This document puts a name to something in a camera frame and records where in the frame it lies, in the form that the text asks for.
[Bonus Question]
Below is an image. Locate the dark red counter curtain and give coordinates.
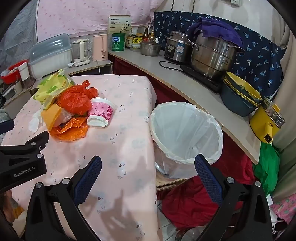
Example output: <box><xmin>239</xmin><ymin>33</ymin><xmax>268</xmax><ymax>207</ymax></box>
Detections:
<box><xmin>113</xmin><ymin>57</ymin><xmax>195</xmax><ymax>106</ymax></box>

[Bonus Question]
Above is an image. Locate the red plastic container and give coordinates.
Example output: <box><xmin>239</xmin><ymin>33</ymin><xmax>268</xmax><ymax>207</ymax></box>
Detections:
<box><xmin>1</xmin><ymin>60</ymin><xmax>29</xmax><ymax>84</ymax></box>

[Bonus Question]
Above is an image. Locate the clear glass bowl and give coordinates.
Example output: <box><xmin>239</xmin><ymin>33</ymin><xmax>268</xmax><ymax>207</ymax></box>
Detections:
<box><xmin>174</xmin><ymin>226</ymin><xmax>206</xmax><ymax>241</ymax></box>

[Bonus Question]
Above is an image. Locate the round wooden board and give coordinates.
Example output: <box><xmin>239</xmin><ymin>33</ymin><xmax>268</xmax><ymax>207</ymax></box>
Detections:
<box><xmin>155</xmin><ymin>175</ymin><xmax>189</xmax><ymax>192</ymax></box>

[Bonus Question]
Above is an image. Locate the black power cable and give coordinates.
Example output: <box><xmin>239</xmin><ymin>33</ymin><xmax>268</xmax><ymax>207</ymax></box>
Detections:
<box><xmin>159</xmin><ymin>60</ymin><xmax>185</xmax><ymax>70</ymax></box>

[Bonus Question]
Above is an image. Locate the yellow-green printed packet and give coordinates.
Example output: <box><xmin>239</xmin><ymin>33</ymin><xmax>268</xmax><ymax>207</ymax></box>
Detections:
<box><xmin>33</xmin><ymin>69</ymin><xmax>75</xmax><ymax>109</ymax></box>

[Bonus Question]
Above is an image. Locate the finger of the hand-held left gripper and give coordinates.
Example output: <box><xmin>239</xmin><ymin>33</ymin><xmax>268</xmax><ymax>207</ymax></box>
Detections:
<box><xmin>0</xmin><ymin>130</ymin><xmax>50</xmax><ymax>156</ymax></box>
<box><xmin>0</xmin><ymin>119</ymin><xmax>15</xmax><ymax>135</ymax></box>

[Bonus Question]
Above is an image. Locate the red cloth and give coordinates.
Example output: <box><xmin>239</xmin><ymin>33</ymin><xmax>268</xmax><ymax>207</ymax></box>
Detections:
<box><xmin>162</xmin><ymin>134</ymin><xmax>256</xmax><ymax>231</ymax></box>

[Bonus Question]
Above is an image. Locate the purple towel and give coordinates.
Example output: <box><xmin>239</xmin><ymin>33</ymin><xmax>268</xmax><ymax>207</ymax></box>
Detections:
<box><xmin>187</xmin><ymin>19</ymin><xmax>244</xmax><ymax>50</ymax></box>

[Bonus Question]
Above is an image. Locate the pink and white paper cup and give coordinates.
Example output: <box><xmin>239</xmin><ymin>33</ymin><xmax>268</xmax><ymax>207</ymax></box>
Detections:
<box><xmin>87</xmin><ymin>97</ymin><xmax>116</xmax><ymax>128</ymax></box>

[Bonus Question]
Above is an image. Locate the grey-blue plastic basin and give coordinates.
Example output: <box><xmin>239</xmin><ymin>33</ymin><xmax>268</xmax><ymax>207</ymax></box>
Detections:
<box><xmin>220</xmin><ymin>80</ymin><xmax>259</xmax><ymax>117</ymax></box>

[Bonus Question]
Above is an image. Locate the yellow electric cooking pot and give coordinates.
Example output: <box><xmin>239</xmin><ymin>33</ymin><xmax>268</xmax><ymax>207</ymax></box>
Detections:
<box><xmin>249</xmin><ymin>97</ymin><xmax>286</xmax><ymax>144</ymax></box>

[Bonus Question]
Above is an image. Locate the green plastic bag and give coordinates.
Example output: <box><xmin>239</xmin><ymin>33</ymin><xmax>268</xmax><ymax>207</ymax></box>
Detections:
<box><xmin>254</xmin><ymin>142</ymin><xmax>281</xmax><ymax>196</ymax></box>

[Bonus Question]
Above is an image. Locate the white lidded canister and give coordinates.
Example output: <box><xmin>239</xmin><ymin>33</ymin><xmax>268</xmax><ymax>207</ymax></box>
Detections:
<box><xmin>18</xmin><ymin>62</ymin><xmax>33</xmax><ymax>90</ymax></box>

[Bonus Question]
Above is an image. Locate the stainless steel rice cooker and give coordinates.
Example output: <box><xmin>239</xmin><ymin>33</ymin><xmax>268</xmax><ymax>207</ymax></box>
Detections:
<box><xmin>165</xmin><ymin>31</ymin><xmax>193</xmax><ymax>65</ymax></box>

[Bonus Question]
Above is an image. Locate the trash bin with white liner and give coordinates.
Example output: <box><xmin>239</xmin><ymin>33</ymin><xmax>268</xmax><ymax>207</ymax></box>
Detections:
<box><xmin>149</xmin><ymin>101</ymin><xmax>224</xmax><ymax>179</ymax></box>

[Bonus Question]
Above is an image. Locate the yellow waffle-textured sponge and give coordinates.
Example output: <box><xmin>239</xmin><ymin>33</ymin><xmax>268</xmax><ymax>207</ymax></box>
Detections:
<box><xmin>41</xmin><ymin>103</ymin><xmax>62</xmax><ymax>132</ymax></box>

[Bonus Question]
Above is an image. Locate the dark sauce bottle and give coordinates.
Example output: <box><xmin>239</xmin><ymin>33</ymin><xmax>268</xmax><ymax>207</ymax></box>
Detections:
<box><xmin>126</xmin><ymin>28</ymin><xmax>134</xmax><ymax>49</ymax></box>

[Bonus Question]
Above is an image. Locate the white plastic storage box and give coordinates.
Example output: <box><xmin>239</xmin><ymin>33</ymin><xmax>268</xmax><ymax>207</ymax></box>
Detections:
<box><xmin>28</xmin><ymin>34</ymin><xmax>73</xmax><ymax>79</ymax></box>

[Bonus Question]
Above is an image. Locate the large stainless steel pot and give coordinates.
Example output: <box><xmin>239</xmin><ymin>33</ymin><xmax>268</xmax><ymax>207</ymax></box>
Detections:
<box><xmin>187</xmin><ymin>30</ymin><xmax>245</xmax><ymax>80</ymax></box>

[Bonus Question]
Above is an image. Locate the white crumpled tissue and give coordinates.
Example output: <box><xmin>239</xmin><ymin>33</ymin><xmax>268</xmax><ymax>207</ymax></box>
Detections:
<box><xmin>28</xmin><ymin>111</ymin><xmax>43</xmax><ymax>133</ymax></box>

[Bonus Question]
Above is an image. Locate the glass kettle on white base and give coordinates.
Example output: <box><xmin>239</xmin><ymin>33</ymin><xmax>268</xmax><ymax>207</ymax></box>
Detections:
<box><xmin>71</xmin><ymin>38</ymin><xmax>91</xmax><ymax>67</ymax></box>

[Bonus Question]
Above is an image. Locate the pink electric kettle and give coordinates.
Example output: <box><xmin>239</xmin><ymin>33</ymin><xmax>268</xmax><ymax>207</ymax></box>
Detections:
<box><xmin>93</xmin><ymin>34</ymin><xmax>109</xmax><ymax>61</ymax></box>

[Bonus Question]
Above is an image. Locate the pink printed tablecloth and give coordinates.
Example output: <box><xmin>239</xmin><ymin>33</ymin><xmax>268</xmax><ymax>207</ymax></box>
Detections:
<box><xmin>2</xmin><ymin>74</ymin><xmax>163</xmax><ymax>241</ymax></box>

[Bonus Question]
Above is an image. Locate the green tin can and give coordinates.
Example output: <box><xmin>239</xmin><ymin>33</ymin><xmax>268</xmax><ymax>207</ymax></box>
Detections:
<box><xmin>111</xmin><ymin>32</ymin><xmax>126</xmax><ymax>52</ymax></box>

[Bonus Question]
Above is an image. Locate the red-orange plastic bag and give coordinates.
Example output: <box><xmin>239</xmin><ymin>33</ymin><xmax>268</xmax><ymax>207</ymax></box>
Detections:
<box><xmin>58</xmin><ymin>80</ymin><xmax>99</xmax><ymax>115</ymax></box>

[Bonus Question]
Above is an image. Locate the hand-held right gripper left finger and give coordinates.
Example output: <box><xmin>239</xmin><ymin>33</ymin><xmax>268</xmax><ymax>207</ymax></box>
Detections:
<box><xmin>25</xmin><ymin>155</ymin><xmax>102</xmax><ymax>241</ymax></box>

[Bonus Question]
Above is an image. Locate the black induction cooktop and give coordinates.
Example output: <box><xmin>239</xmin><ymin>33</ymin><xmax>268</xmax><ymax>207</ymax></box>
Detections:
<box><xmin>180</xmin><ymin>64</ymin><xmax>223</xmax><ymax>94</ymax></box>

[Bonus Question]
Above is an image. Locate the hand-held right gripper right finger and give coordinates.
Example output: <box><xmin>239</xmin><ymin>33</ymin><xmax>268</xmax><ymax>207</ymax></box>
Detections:
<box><xmin>194</xmin><ymin>154</ymin><xmax>273</xmax><ymax>241</ymax></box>

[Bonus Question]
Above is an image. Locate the pink dotted curtain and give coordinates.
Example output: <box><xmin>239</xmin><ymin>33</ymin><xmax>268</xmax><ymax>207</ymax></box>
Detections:
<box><xmin>35</xmin><ymin>0</ymin><xmax>167</xmax><ymax>42</ymax></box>

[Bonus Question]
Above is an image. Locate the beige cardboard box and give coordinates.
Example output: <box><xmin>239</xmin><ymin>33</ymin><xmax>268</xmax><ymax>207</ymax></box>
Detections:
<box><xmin>109</xmin><ymin>14</ymin><xmax>132</xmax><ymax>35</ymax></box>

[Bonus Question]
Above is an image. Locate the yellow plastic basin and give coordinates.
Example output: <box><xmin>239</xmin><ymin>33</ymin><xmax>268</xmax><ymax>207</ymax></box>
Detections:
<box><xmin>225</xmin><ymin>71</ymin><xmax>263</xmax><ymax>107</ymax></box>

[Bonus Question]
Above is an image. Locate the beige curtain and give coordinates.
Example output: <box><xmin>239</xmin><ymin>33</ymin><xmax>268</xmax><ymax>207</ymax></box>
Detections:
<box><xmin>270</xmin><ymin>23</ymin><xmax>296</xmax><ymax>202</ymax></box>

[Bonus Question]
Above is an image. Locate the grey mesh net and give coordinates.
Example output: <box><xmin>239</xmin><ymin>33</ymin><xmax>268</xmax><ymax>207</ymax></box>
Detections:
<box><xmin>0</xmin><ymin>0</ymin><xmax>38</xmax><ymax>72</ymax></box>

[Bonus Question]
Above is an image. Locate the orange snack wrapper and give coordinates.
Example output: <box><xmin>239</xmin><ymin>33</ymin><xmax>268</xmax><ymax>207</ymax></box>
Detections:
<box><xmin>50</xmin><ymin>116</ymin><xmax>89</xmax><ymax>142</ymax></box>

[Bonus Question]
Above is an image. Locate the navy printed cloth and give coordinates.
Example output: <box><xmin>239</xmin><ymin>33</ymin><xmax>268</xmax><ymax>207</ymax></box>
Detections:
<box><xmin>153</xmin><ymin>11</ymin><xmax>284</xmax><ymax>99</ymax></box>

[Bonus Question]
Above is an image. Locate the small lidded steel pot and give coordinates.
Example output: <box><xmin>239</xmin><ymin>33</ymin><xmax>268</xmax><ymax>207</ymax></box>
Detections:
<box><xmin>140</xmin><ymin>39</ymin><xmax>162</xmax><ymax>56</ymax></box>

